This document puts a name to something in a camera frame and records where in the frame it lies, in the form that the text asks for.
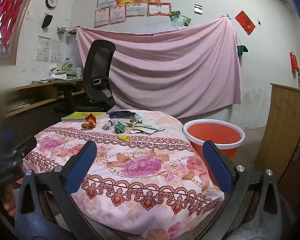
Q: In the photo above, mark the plain white sachet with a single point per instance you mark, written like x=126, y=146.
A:
x=152, y=127

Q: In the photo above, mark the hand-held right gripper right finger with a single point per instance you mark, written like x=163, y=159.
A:
x=217, y=166

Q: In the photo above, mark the thin blue book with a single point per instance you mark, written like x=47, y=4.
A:
x=72, y=120

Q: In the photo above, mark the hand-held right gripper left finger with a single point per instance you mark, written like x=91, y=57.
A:
x=83, y=165

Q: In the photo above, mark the small yellow tube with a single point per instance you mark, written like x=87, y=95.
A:
x=123, y=138

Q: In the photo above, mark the red wrapper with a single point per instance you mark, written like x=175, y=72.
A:
x=90, y=120

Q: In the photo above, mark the large printed wall sheet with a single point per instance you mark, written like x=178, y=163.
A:
x=43, y=48

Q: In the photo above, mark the red curtain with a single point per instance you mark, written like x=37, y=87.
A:
x=5, y=22

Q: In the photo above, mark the pile of papers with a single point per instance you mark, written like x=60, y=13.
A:
x=62, y=76

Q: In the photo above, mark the wooden cabinet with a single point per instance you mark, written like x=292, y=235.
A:
x=282, y=120

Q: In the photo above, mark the green photo print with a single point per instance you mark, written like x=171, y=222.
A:
x=185, y=20
x=174, y=16

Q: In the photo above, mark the jar with green contents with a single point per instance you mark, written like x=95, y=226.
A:
x=67, y=65

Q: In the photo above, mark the red bucket with white rim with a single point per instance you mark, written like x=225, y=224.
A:
x=212, y=132

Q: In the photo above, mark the black hanging pouch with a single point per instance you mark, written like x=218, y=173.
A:
x=47, y=21

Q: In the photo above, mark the red paper wall envelope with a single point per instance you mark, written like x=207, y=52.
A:
x=245, y=22

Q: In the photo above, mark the black office chair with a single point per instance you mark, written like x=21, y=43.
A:
x=97, y=62

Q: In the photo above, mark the pink hanging cloth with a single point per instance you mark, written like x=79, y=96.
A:
x=165, y=67

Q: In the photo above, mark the dark blue snack wrapper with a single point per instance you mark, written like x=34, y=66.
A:
x=122, y=114

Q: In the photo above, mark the group of wall certificates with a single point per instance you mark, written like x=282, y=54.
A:
x=140, y=2

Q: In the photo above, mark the round wall clock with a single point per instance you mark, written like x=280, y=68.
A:
x=51, y=1

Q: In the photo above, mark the person's left hand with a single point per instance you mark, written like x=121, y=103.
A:
x=8, y=202

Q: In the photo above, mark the green hanging cloth item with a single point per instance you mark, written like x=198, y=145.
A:
x=242, y=49

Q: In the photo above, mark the red hanging ornament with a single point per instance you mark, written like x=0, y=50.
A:
x=294, y=61

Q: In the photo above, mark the black and white card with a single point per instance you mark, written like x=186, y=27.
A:
x=198, y=9

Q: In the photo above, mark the wall rack with papers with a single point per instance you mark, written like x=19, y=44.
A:
x=66, y=30

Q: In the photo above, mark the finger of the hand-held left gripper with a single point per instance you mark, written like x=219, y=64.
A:
x=26, y=145
x=3, y=141

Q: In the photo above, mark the yellow book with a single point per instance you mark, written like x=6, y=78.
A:
x=80, y=115

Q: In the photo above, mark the small printed wall sheet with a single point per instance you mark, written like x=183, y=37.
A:
x=56, y=52

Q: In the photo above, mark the wooden window frame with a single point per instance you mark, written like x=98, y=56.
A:
x=22, y=30

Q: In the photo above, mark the wooden desk with shelf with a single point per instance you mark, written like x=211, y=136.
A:
x=35, y=90

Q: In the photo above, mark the green wrapper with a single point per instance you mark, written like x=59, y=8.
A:
x=120, y=128

